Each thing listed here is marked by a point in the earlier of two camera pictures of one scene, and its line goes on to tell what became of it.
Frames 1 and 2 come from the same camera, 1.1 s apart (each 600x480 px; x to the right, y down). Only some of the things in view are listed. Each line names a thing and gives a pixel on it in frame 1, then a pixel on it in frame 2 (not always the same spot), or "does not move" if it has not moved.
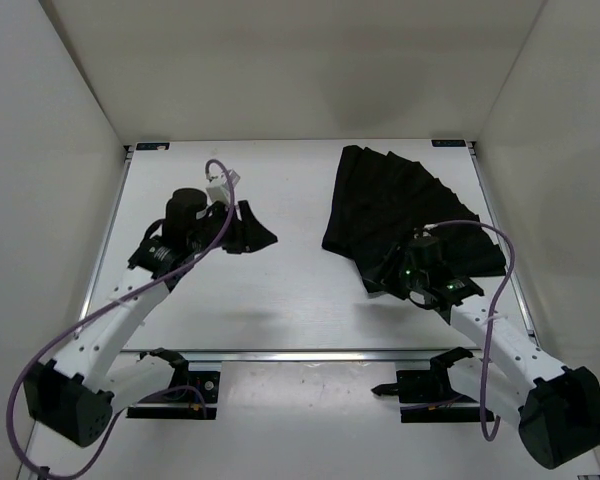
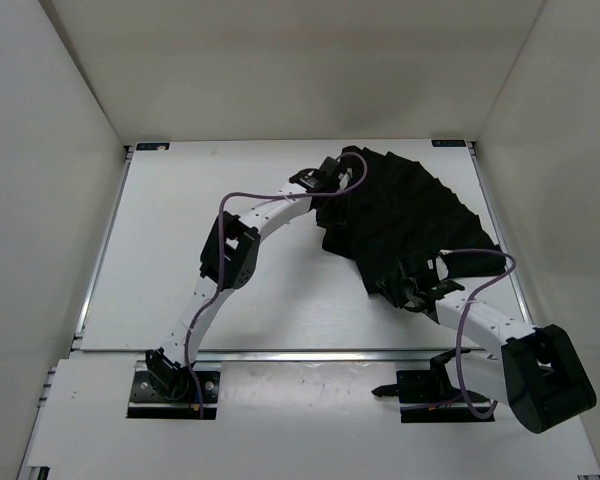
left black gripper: [254, 234] -> [328, 222]
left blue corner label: [153, 146] does not move
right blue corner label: [448, 142] does not move
